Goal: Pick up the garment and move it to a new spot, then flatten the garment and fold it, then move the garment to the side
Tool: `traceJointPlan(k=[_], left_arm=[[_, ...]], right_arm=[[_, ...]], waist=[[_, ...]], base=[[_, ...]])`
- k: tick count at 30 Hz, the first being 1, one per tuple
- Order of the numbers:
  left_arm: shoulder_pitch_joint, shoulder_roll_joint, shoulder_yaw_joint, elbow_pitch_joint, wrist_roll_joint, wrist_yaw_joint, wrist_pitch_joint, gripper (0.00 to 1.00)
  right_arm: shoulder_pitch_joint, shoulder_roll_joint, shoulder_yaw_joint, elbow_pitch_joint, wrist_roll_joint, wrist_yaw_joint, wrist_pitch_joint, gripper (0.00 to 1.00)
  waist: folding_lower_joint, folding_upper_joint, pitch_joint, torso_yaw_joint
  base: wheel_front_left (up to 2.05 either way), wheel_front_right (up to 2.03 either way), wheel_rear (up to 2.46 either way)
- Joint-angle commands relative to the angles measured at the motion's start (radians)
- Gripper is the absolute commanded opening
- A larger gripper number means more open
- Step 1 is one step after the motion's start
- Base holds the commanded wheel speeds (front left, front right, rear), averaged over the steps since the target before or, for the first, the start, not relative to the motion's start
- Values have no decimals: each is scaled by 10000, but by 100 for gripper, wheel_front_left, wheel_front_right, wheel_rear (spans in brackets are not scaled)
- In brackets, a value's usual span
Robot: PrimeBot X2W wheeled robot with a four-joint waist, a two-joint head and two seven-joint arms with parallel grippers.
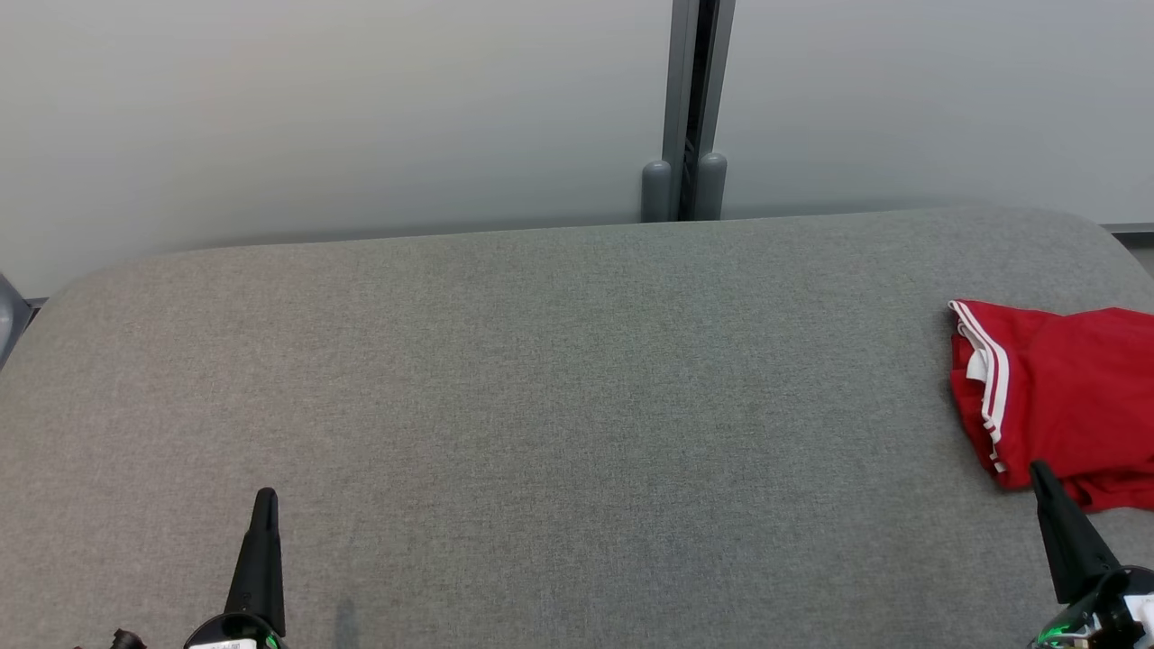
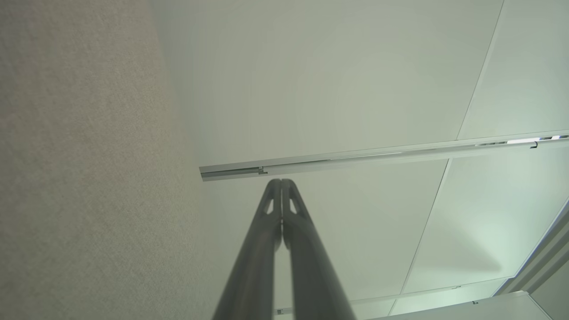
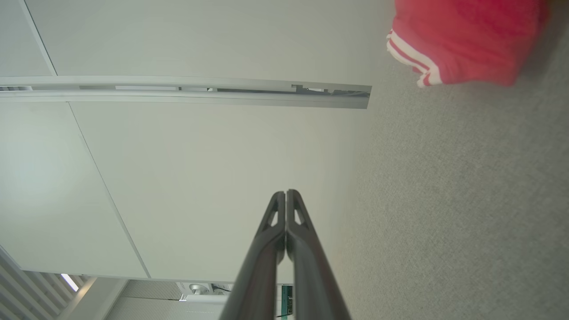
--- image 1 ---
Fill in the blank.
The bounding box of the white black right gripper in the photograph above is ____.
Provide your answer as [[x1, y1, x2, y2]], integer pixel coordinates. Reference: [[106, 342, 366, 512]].
[[1028, 459, 1154, 649]]

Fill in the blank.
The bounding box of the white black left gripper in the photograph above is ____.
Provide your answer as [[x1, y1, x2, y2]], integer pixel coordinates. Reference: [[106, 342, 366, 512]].
[[183, 487, 291, 649]]

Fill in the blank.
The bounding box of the red number 23 jersey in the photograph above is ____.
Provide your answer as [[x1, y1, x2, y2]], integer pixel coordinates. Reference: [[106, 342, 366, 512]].
[[946, 298, 1154, 493]]

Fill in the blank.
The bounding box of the grey cylinder post foot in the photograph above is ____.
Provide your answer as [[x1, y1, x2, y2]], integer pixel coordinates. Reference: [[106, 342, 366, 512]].
[[641, 160, 674, 224], [695, 151, 729, 223]]

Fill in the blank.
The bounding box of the grey metal partition post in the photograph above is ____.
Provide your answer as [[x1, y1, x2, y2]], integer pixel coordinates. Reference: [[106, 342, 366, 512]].
[[663, 0, 737, 223]]

